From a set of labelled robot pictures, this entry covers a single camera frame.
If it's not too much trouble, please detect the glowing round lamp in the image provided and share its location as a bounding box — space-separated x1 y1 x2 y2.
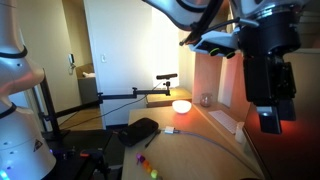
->
172 100 192 114

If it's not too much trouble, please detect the black pen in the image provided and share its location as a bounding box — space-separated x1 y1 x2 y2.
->
144 130 161 148

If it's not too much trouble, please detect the black computer monitor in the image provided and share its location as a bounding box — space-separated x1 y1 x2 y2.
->
245 53 320 180

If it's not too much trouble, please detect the colourful felt bead string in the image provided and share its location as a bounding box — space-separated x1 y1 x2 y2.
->
135 152 164 180

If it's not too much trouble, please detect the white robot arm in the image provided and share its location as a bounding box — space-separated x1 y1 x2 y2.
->
0 0 311 180

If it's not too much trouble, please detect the white candle jar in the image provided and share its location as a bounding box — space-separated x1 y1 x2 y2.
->
235 122 245 144

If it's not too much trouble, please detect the black zippered pouch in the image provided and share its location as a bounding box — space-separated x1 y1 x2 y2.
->
118 117 159 147

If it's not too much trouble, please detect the white keyboard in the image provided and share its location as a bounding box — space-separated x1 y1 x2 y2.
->
209 110 238 135

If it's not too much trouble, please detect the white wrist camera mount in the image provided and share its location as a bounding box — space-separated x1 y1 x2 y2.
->
189 30 239 59

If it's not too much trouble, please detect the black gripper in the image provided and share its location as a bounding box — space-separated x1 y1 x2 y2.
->
243 56 296 134

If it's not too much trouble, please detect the wooden shelf unit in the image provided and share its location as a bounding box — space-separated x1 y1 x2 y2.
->
191 49 320 178

